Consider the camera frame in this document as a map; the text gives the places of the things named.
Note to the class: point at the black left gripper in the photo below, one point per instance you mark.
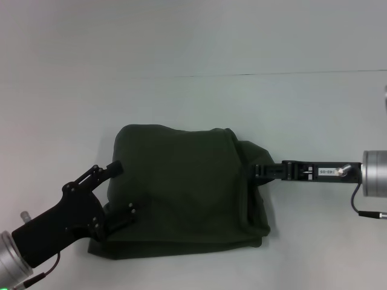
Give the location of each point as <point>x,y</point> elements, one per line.
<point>60,220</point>

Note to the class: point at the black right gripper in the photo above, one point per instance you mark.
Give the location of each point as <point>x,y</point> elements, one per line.
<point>320,172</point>

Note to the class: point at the dark green t-shirt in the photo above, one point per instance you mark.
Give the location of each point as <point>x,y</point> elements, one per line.
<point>187,187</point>

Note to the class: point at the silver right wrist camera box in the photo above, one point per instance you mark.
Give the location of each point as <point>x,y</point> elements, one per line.
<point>385,99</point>

